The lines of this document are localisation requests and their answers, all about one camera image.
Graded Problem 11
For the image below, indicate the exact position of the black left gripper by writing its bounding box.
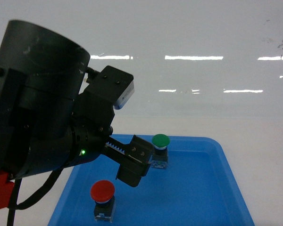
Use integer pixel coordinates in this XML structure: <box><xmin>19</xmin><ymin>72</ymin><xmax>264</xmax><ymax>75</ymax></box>
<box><xmin>72</xmin><ymin>90</ymin><xmax>154</xmax><ymax>187</ymax></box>

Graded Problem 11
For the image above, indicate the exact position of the red push button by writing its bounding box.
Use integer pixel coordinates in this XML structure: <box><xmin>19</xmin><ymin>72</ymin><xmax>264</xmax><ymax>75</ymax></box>
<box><xmin>90</xmin><ymin>180</ymin><xmax>116</xmax><ymax>223</ymax></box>

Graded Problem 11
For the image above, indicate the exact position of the green push button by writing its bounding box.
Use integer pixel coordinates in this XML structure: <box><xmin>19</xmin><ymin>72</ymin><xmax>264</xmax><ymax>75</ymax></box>
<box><xmin>151</xmin><ymin>134</ymin><xmax>170</xmax><ymax>169</ymax></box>

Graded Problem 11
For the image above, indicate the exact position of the blue plastic tray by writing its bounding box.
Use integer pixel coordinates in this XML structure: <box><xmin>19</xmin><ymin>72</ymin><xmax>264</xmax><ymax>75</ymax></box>
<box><xmin>49</xmin><ymin>136</ymin><xmax>254</xmax><ymax>226</ymax></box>

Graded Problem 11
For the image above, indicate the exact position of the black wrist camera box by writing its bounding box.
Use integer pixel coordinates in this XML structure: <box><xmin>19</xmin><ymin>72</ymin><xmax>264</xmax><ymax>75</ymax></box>
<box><xmin>85</xmin><ymin>65</ymin><xmax>134</xmax><ymax>110</ymax></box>

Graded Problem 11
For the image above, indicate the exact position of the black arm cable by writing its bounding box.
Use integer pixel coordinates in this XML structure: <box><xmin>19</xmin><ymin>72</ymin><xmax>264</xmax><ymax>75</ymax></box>
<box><xmin>6</xmin><ymin>169</ymin><xmax>63</xmax><ymax>226</ymax></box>

